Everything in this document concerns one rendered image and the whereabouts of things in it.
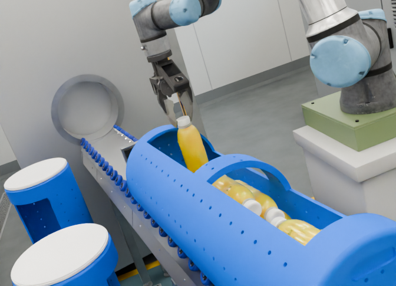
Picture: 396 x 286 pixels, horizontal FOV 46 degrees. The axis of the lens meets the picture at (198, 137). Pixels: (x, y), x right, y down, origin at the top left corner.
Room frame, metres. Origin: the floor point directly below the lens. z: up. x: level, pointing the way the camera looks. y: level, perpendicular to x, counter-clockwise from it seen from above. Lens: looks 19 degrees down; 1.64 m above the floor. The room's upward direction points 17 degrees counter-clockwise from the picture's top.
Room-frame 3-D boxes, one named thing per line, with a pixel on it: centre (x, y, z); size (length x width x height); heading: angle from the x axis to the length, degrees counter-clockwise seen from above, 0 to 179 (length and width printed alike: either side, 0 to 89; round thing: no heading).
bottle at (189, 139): (1.28, 0.03, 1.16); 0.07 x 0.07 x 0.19
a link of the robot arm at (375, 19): (1.07, -0.44, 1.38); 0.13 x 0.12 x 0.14; 141
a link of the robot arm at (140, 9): (1.30, 0.03, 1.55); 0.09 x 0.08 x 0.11; 51
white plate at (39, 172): (1.92, 0.72, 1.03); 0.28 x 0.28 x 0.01
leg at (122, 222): (2.38, 0.55, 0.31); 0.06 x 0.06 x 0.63; 20
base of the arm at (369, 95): (1.08, -0.44, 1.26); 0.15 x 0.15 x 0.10
